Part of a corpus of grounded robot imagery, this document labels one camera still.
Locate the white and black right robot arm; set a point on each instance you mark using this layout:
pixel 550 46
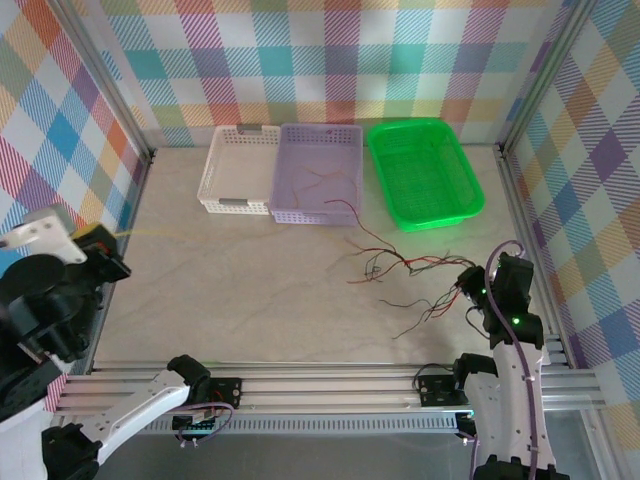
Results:
pixel 505 400

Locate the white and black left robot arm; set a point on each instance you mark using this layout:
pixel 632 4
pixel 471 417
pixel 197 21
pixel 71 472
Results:
pixel 140 405

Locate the green plastic basket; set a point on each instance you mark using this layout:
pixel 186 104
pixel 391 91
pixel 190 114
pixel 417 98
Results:
pixel 425 175

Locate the white plastic basket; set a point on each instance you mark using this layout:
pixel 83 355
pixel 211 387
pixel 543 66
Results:
pixel 235 165

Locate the green controller board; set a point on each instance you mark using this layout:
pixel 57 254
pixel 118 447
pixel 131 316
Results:
pixel 197 427

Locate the purple plastic basket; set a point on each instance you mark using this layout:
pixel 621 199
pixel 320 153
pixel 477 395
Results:
pixel 320 150

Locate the aluminium frame side rail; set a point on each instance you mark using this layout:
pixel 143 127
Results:
pixel 525 225
pixel 135 210

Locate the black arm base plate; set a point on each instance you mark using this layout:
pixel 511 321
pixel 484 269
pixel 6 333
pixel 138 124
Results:
pixel 435 392
pixel 227 392

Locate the aluminium frame post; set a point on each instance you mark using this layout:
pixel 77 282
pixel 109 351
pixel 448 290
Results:
pixel 546 75
pixel 107 75

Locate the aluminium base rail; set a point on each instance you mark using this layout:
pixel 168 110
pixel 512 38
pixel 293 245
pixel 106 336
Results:
pixel 325 395

